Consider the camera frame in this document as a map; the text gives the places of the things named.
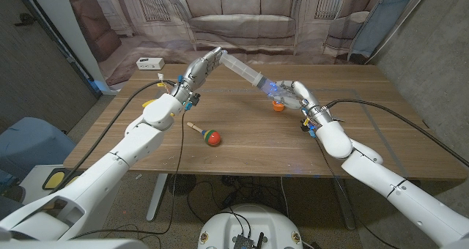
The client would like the person in blue jeans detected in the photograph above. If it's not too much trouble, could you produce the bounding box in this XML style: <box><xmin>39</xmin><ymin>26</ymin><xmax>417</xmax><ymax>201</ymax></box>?
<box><xmin>0</xmin><ymin>185</ymin><xmax>26</xmax><ymax>220</ymax></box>

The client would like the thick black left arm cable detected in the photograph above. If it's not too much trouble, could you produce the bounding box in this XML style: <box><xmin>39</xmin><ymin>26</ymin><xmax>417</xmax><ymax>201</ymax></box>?
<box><xmin>49</xmin><ymin>79</ymin><xmax>177</xmax><ymax>195</ymax></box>

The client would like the printed living room backdrop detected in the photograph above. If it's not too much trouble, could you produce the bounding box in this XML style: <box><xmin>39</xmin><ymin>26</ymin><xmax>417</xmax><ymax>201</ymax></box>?
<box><xmin>65</xmin><ymin>0</ymin><xmax>422</xmax><ymax>87</ymax></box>

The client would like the white floor cable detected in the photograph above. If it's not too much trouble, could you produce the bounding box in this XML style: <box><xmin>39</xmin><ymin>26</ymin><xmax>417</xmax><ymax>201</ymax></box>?
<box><xmin>280</xmin><ymin>176</ymin><xmax>290</xmax><ymax>219</ymax></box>

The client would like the large clear plastic syringe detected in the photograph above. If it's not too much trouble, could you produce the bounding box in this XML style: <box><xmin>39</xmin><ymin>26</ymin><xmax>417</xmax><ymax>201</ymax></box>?
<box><xmin>219</xmin><ymin>50</ymin><xmax>290</xmax><ymax>103</ymax></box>

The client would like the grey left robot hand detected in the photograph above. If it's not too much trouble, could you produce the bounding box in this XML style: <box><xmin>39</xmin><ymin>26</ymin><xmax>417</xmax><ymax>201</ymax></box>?
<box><xmin>171</xmin><ymin>46</ymin><xmax>223</xmax><ymax>105</ymax></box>

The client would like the white power strip box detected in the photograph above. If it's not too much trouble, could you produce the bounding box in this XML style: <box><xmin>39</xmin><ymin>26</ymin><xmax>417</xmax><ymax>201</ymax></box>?
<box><xmin>136</xmin><ymin>56</ymin><xmax>166</xmax><ymax>71</ymax></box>

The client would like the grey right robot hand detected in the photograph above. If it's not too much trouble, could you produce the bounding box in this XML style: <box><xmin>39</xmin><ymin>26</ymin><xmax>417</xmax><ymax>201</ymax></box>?
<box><xmin>269</xmin><ymin>80</ymin><xmax>333</xmax><ymax>124</ymax></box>

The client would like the white floor platform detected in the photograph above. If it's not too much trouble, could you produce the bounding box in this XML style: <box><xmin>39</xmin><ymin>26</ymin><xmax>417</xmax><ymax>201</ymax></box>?
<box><xmin>20</xmin><ymin>163</ymin><xmax>122</xmax><ymax>228</ymax></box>

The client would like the black electronics module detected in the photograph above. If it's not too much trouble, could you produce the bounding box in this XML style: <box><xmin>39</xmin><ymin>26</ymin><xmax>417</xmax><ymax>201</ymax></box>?
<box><xmin>232</xmin><ymin>232</ymin><xmax>265</xmax><ymax>249</ymax></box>

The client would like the thin black hand cable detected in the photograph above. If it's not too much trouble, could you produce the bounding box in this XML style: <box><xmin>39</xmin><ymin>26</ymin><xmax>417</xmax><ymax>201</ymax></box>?
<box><xmin>71</xmin><ymin>109</ymin><xmax>186</xmax><ymax>241</ymax></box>
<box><xmin>313</xmin><ymin>135</ymin><xmax>402</xmax><ymax>249</ymax></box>

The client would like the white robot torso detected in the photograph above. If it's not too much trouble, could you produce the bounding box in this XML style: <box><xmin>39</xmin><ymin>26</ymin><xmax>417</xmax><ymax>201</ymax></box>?
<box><xmin>197</xmin><ymin>204</ymin><xmax>304</xmax><ymax>249</ymax></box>

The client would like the yellow black foot pedal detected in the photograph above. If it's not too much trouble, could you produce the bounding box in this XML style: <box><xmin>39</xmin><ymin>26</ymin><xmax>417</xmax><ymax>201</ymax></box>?
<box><xmin>42</xmin><ymin>168</ymin><xmax>84</xmax><ymax>191</ymax></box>

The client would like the blue padded seat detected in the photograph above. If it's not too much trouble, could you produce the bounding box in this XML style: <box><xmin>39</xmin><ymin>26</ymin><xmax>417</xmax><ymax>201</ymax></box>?
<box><xmin>0</xmin><ymin>116</ymin><xmax>76</xmax><ymax>184</ymax></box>

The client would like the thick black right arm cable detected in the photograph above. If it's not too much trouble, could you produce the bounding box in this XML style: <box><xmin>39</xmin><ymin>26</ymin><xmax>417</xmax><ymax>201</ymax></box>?
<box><xmin>325</xmin><ymin>98</ymin><xmax>469</xmax><ymax>168</ymax></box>

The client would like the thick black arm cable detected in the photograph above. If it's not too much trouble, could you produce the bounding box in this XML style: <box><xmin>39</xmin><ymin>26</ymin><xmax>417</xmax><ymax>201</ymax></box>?
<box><xmin>325</xmin><ymin>98</ymin><xmax>469</xmax><ymax>168</ymax></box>
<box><xmin>49</xmin><ymin>79</ymin><xmax>177</xmax><ymax>195</ymax></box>

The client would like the thin black right hand cable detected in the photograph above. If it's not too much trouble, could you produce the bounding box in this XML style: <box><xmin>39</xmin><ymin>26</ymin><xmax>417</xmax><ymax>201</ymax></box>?
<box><xmin>313</xmin><ymin>135</ymin><xmax>402</xmax><ymax>249</ymax></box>

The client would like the colourful wooden maraca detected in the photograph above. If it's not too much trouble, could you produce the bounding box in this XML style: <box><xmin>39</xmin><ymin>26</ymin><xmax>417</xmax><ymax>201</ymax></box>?
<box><xmin>186</xmin><ymin>122</ymin><xmax>222</xmax><ymax>147</ymax></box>

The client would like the white table leg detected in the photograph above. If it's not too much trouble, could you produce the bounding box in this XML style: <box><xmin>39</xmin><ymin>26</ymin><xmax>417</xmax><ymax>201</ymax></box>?
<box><xmin>333</xmin><ymin>178</ymin><xmax>356</xmax><ymax>231</ymax></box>
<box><xmin>146</xmin><ymin>174</ymin><xmax>169</xmax><ymax>222</ymax></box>

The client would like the round black floor fan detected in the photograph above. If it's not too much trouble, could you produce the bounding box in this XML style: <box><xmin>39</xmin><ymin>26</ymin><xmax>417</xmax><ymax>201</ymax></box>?
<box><xmin>168</xmin><ymin>174</ymin><xmax>197</xmax><ymax>197</ymax></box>

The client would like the thin black left hand cable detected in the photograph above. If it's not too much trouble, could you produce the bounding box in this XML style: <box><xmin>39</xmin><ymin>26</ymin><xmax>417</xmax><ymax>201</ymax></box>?
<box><xmin>71</xmin><ymin>109</ymin><xmax>186</xmax><ymax>241</ymax></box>

